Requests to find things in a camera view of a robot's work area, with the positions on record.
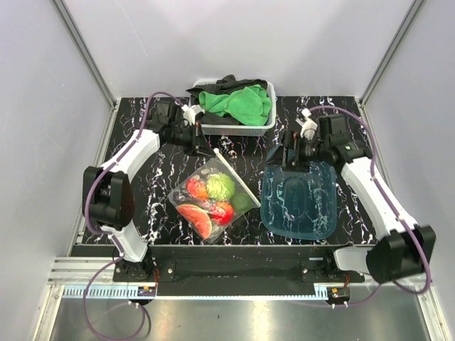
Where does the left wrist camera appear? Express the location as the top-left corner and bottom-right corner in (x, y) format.
(181, 104), (205, 126)

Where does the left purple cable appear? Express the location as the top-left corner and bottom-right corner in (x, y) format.
(82, 91), (186, 338)

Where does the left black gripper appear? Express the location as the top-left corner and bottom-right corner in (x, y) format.
(169, 121), (217, 158)

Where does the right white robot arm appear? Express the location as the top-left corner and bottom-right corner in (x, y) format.
(266, 108), (436, 293)

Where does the fake green orange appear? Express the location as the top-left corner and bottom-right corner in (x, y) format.
(230, 192), (252, 213)

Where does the fake green cabbage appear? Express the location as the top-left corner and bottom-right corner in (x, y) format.
(206, 173), (235, 201)

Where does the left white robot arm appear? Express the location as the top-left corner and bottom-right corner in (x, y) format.
(82, 98), (214, 281)

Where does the green cloth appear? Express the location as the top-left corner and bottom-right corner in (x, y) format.
(198, 85), (272, 126)

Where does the fake red apple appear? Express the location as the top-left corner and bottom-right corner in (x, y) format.
(210, 202), (235, 225)

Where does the black cloth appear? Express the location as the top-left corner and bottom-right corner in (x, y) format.
(187, 75), (268, 126)

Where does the clear zip top bag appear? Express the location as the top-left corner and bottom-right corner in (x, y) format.
(168, 148), (261, 244)

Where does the white plastic basket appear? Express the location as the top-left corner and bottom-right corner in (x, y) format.
(192, 80), (277, 136)

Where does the fake red orange mango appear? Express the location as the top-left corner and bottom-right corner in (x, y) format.
(186, 178), (209, 200)

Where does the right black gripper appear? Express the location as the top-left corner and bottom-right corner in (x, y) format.
(264, 129), (328, 173)

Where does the blue transparent plastic container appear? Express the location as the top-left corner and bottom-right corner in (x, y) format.
(260, 162), (338, 241)

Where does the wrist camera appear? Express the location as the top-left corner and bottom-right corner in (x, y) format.
(296, 108), (318, 141)
(181, 104), (205, 126)

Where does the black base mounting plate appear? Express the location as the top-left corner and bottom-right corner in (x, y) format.
(113, 245), (364, 299)

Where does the fake watermelon slice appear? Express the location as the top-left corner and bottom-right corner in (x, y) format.
(176, 204), (212, 239)

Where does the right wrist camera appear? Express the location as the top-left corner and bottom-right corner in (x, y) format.
(296, 108), (318, 141)

